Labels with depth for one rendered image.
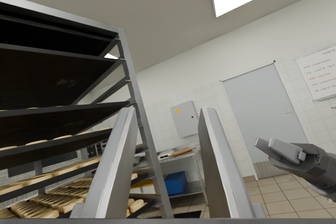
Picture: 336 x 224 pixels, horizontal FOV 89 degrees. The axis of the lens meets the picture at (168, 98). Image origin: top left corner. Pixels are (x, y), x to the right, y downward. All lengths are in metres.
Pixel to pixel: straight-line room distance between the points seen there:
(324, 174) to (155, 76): 4.00
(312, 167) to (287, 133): 3.56
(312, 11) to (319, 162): 4.17
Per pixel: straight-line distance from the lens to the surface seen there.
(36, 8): 0.69
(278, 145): 0.40
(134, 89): 0.68
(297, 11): 4.44
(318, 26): 4.39
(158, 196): 0.68
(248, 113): 3.83
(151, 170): 0.66
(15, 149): 0.54
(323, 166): 0.41
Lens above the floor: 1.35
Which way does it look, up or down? 11 degrees up
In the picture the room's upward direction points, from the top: 17 degrees counter-clockwise
